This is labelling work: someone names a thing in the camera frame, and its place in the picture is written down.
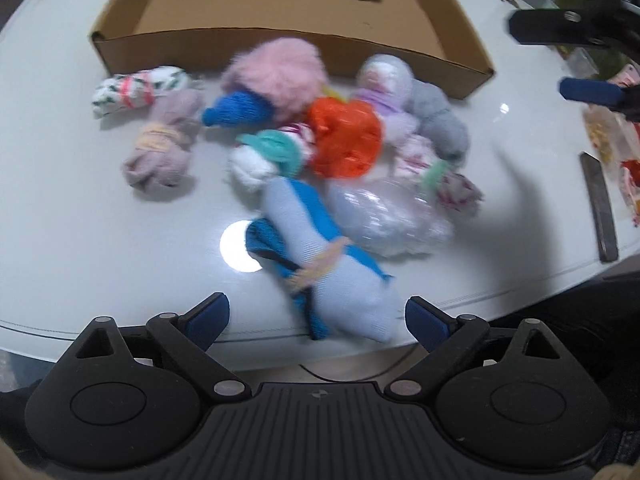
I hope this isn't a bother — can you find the light blue and blue sock roll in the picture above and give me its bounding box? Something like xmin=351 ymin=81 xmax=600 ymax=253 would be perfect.
xmin=245 ymin=177 xmax=402 ymax=344

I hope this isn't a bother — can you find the clear plastic bundle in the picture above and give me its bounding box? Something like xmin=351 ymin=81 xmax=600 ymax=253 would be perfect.
xmin=326 ymin=178 xmax=454 ymax=258

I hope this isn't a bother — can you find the white purple sock green scrunchie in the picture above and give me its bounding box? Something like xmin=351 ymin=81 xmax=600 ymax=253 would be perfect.
xmin=393 ymin=134 xmax=484 ymax=218

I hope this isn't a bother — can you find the grey sock bundle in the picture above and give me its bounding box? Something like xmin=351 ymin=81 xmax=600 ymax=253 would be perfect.
xmin=407 ymin=79 xmax=471 ymax=166

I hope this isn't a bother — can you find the mauve sock bundle yellow band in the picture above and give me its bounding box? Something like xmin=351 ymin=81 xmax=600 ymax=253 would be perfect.
xmin=122 ymin=88 xmax=203 ymax=193

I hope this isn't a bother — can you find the bubble lilac sock bundle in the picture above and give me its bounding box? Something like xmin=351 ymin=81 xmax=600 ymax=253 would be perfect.
xmin=350 ymin=54 xmax=419 ymax=146

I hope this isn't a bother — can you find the white sock teal scrunchie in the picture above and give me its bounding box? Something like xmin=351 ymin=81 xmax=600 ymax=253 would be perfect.
xmin=228 ymin=122 xmax=316 ymax=193

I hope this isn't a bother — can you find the orange plastic bundle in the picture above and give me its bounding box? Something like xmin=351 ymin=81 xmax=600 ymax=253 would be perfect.
xmin=308 ymin=96 xmax=383 ymax=179

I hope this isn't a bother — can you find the white green patterned sock bundle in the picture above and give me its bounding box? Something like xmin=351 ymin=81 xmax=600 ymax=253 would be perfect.
xmin=91 ymin=65 xmax=192 ymax=118

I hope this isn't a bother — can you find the fluffy pink blue sock bundle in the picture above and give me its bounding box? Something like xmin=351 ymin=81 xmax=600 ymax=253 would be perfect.
xmin=202 ymin=37 xmax=328 ymax=127

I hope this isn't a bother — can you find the pink snack bag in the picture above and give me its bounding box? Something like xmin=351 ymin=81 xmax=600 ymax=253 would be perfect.
xmin=582 ymin=105 xmax=639 ymax=167

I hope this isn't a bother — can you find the glass fish tank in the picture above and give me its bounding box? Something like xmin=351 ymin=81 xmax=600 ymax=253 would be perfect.
xmin=553 ymin=0 xmax=631 ymax=80

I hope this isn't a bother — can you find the red snack packet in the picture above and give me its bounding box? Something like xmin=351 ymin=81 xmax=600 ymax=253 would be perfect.
xmin=618 ymin=159 xmax=640 ymax=226

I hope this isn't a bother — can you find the dark phone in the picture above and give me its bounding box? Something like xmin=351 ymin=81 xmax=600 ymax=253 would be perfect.
xmin=579 ymin=152 xmax=620 ymax=263

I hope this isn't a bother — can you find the shallow cardboard box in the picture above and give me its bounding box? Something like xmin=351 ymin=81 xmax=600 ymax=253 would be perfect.
xmin=91 ymin=0 xmax=495 ymax=100

